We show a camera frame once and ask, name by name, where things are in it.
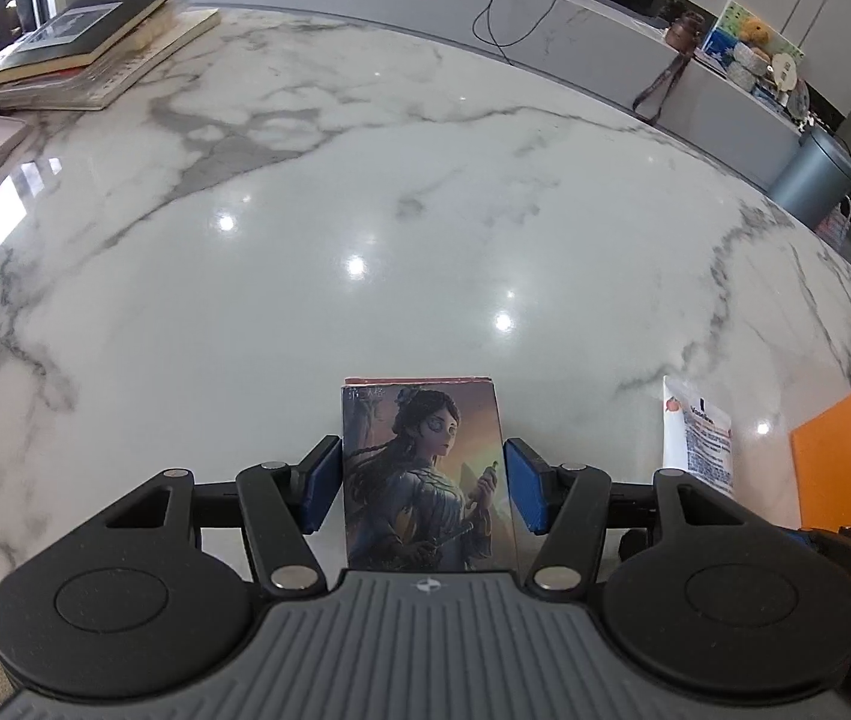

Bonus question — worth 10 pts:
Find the grey metal trash bin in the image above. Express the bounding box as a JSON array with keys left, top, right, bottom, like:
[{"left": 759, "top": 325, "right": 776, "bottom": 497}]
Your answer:
[{"left": 768, "top": 125, "right": 851, "bottom": 229}]

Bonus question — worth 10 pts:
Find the brown camera with strap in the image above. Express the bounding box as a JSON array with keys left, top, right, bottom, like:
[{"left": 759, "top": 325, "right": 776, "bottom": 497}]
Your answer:
[{"left": 631, "top": 10, "right": 705, "bottom": 127}]

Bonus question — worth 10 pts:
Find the illustrated card box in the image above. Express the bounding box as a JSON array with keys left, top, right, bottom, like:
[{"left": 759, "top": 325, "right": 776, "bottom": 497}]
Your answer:
[{"left": 343, "top": 377, "right": 517, "bottom": 572}]

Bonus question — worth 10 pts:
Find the black cable on counter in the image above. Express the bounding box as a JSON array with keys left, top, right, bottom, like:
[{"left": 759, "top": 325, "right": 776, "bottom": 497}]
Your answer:
[{"left": 469, "top": 0, "right": 566, "bottom": 67}]

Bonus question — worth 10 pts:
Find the clutter of toys on counter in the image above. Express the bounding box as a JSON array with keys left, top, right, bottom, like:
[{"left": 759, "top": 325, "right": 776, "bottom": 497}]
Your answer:
[{"left": 697, "top": 0, "right": 810, "bottom": 122}]

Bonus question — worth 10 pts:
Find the beige book under black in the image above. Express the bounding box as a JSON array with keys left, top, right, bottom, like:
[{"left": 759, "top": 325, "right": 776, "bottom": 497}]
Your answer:
[{"left": 0, "top": 2, "right": 220, "bottom": 112}]

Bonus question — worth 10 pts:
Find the black hardcover book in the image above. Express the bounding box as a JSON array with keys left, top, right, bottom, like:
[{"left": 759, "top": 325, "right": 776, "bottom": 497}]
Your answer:
[{"left": 0, "top": 0, "right": 169, "bottom": 85}]

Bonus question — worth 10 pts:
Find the white Vaseline lotion tube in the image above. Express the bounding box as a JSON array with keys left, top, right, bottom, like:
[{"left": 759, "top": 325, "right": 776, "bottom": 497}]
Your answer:
[{"left": 661, "top": 376, "right": 735, "bottom": 497}]

